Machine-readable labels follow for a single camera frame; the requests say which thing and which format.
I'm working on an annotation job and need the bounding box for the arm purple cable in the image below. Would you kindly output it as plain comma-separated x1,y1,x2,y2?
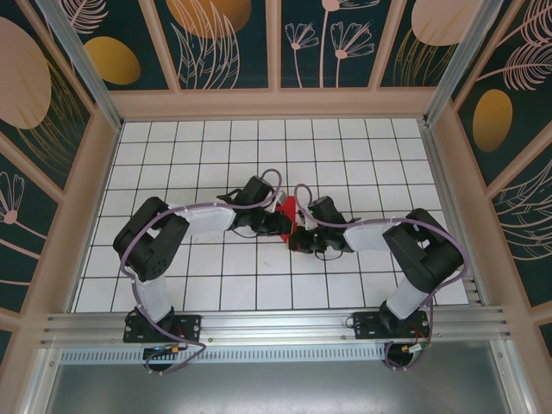
119,167,285,377
293,184,470,372

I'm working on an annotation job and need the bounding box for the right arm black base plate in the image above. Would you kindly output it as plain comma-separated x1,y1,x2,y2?
352,310,431,341

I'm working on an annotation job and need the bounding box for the slotted grey cable duct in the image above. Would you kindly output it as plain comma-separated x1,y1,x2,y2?
60,343,389,364

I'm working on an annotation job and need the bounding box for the long aluminium mounting rail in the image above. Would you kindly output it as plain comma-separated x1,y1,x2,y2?
41,304,517,346

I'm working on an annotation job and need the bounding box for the aluminium frame post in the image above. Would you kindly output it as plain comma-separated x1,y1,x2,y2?
34,0,124,133
424,0,517,126

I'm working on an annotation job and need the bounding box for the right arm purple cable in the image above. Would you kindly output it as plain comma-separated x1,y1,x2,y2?
293,184,470,372

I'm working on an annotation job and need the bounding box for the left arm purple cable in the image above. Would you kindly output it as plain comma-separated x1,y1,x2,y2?
119,167,285,377

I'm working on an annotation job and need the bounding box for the red paper sheet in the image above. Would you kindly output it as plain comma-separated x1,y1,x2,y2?
275,195,303,251

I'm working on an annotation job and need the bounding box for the aluminium side rail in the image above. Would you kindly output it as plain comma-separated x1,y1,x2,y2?
418,119,486,308

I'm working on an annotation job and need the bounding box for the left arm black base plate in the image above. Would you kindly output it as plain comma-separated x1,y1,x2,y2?
123,313,203,344

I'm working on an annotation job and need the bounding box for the grey metal sheet panel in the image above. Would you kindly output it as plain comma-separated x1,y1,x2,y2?
42,361,518,414

